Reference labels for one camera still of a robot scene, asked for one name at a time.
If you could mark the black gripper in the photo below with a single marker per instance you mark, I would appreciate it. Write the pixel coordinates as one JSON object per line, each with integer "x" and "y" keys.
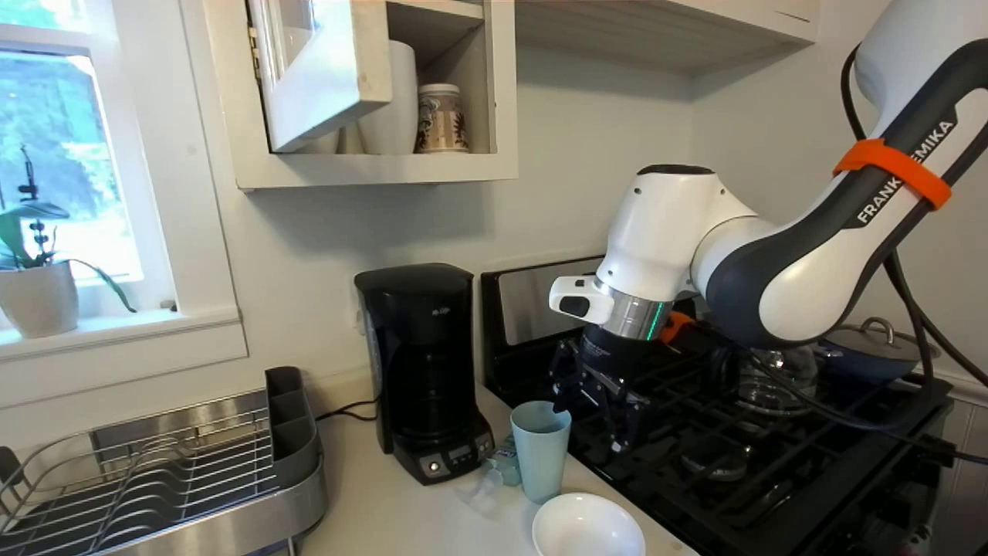
{"x": 618, "y": 370}

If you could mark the grey plastic cup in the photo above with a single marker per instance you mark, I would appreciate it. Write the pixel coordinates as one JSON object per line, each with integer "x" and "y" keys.
{"x": 542, "y": 453}

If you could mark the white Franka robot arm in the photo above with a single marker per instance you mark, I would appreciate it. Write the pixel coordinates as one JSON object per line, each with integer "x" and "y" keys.
{"x": 781, "y": 280}

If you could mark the small clear glass jar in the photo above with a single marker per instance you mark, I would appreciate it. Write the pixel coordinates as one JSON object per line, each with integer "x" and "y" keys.
{"x": 498, "y": 471}

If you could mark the white shallow bowl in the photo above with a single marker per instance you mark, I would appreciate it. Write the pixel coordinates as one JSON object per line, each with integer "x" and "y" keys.
{"x": 587, "y": 525}

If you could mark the black coffee maker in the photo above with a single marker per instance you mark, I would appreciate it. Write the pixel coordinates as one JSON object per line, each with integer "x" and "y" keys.
{"x": 422, "y": 358}

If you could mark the black and steel gas stove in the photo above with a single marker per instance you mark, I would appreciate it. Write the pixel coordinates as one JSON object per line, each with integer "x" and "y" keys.
{"x": 762, "y": 463}

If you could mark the clear glass carafe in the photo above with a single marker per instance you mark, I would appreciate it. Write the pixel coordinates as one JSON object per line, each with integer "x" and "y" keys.
{"x": 777, "y": 377}

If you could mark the blue pan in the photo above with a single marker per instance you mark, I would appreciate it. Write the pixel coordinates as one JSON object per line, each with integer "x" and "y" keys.
{"x": 865, "y": 369}

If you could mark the steel pan lid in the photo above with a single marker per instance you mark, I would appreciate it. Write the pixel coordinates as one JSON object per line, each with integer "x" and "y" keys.
{"x": 874, "y": 339}

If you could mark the patterned ceramic jar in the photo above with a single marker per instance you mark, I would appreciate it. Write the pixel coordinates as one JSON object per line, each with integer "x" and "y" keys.
{"x": 443, "y": 121}

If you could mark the white ceramic mug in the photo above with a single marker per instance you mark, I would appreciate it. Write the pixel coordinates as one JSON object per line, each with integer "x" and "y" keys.
{"x": 392, "y": 98}

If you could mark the steel dish rack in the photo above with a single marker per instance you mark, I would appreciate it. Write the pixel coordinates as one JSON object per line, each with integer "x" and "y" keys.
{"x": 186, "y": 483}

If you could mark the white framed window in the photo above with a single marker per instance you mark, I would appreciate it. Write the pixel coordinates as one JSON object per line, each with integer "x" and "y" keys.
{"x": 154, "y": 206}

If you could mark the white potted green plant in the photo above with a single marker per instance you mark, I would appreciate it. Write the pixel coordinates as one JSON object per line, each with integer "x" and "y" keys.
{"x": 38, "y": 298}

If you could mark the white open wall cabinet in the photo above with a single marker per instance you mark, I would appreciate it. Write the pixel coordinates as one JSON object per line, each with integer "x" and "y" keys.
{"x": 310, "y": 72}

